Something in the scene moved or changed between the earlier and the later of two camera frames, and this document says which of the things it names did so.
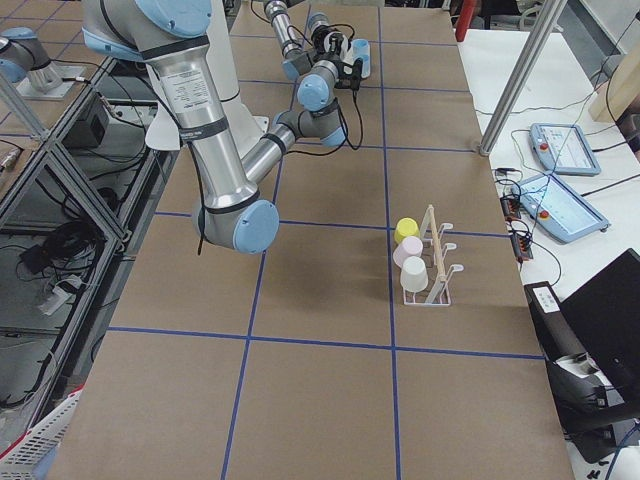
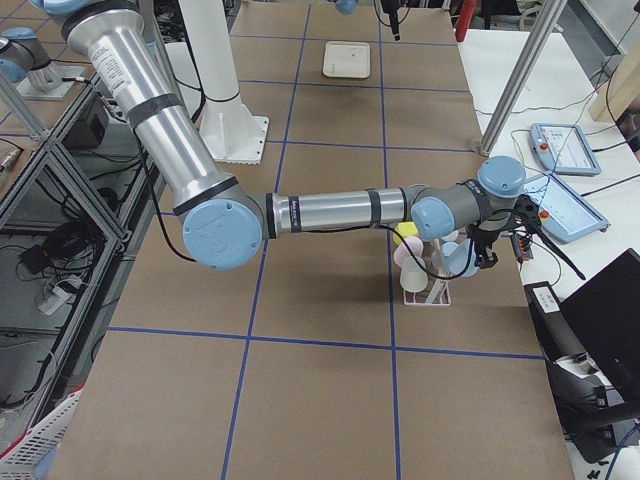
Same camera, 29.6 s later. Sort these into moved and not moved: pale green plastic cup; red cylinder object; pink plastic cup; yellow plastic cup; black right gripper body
Moved: black right gripper body
Not moved: yellow plastic cup; pink plastic cup; red cylinder object; pale green plastic cup
